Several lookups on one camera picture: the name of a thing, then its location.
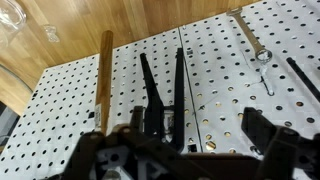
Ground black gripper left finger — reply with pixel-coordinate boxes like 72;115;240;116
62;105;188;180

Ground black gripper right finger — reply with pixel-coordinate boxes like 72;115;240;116
240;106;320;180

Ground silver pegboard hook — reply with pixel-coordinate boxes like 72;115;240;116
257;65;276;98

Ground white perforated pegboard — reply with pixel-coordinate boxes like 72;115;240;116
0;0;320;180

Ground slim silver combination wrench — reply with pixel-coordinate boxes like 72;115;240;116
226;6;274;65

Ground large clear plastic container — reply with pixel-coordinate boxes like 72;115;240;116
0;62;35;101

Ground small yellow T-handle hex key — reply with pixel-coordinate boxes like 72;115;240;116
285;56;320;103

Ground long wooden handle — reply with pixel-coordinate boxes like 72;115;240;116
93;30;115;137

